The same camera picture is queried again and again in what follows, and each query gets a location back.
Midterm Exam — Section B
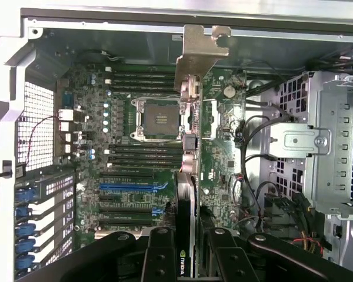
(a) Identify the blue expansion slot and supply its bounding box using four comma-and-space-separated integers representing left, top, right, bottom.
99, 182, 169, 192

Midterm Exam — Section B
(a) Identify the CPU socket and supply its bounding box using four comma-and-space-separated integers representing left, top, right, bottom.
130, 95, 185, 142

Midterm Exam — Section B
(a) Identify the metal socket cover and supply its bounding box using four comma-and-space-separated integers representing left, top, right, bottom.
200, 98, 223, 139

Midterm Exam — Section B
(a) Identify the green motherboard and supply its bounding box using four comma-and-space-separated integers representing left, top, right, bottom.
57, 63, 248, 236

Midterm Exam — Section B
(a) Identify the metal drive cage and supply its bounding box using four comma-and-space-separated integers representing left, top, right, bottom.
267, 70, 353, 220

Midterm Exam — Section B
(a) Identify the open black PC case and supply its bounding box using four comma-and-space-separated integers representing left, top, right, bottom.
0, 0, 353, 282

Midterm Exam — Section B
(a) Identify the yellow red wire bundle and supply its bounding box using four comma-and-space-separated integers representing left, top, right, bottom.
291, 231, 325, 257

